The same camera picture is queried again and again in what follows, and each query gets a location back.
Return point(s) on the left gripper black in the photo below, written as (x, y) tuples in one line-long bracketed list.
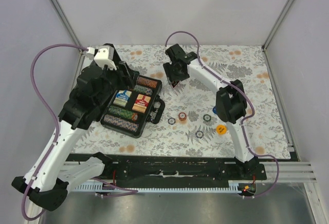
[(131, 75)]

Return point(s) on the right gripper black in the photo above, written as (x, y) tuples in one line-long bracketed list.
[(167, 68)]

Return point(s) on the triangular all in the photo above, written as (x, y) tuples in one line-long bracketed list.
[(176, 84)]

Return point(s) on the red playing card deck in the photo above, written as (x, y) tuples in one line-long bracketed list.
[(141, 103)]

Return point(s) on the green poker chip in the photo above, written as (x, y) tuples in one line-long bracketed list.
[(207, 118)]

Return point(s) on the blue poker chip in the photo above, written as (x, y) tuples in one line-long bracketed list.
[(199, 134), (171, 121)]

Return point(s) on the orange big blind button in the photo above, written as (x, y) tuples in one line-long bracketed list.
[(221, 129)]

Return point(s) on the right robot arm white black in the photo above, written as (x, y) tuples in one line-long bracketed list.
[(230, 100)]

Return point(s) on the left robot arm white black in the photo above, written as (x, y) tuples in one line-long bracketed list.
[(44, 184)]

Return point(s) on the black poker set case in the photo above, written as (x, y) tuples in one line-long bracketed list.
[(130, 110)]

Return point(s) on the purple chip row in case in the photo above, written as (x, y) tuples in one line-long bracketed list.
[(147, 82)]

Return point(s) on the orange green chip row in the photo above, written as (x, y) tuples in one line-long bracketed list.
[(143, 90)]

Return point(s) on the blue playing card deck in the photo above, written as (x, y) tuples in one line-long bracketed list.
[(122, 97)]

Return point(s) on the red poker chip stack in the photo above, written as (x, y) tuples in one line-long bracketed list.
[(182, 116)]

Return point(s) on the green chip row in case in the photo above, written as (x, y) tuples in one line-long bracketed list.
[(123, 113)]

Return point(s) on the blue orange chip row bottom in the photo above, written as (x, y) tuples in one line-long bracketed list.
[(109, 119)]

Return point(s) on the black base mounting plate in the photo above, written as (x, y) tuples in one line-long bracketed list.
[(131, 171)]

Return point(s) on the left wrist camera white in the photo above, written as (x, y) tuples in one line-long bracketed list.
[(103, 56)]

